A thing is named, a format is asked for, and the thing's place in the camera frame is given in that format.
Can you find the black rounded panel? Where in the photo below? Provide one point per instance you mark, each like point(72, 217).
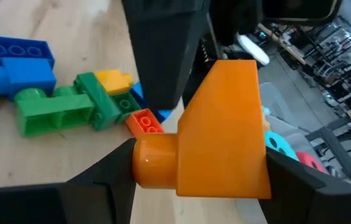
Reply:
point(300, 11)

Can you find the tiny dark green brick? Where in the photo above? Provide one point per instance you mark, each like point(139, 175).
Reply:
point(125, 105)

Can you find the blue rounded toy block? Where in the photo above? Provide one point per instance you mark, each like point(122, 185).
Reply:
point(138, 93)

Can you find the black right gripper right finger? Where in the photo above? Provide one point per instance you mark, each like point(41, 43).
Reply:
point(287, 193)

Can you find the orange sloped toy block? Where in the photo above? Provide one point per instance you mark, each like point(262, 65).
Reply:
point(219, 130)

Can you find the clear plastic container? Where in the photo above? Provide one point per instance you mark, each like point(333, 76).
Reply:
point(300, 143)

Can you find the red foam die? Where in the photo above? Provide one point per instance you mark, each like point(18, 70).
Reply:
point(310, 161)

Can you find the light green two-stud block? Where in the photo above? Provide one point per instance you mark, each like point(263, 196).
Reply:
point(54, 109)

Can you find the teal foam die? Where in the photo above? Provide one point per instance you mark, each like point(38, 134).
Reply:
point(279, 144)

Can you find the red-orange small brick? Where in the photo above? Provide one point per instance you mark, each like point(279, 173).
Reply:
point(144, 121)

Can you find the small yellow toy block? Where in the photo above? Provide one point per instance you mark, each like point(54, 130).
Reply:
point(113, 81)

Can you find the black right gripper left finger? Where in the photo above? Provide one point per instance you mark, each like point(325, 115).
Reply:
point(107, 193)

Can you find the light blue stud block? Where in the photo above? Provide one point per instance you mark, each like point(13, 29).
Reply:
point(29, 76)

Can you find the long dark green brick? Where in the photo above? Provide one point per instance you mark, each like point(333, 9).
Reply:
point(97, 99)

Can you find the white oblong object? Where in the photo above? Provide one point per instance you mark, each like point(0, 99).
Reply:
point(253, 48)

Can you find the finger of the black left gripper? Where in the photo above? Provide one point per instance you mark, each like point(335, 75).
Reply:
point(163, 46)
point(200, 71)

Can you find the dark blue flat brick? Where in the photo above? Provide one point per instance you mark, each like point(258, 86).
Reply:
point(13, 49)

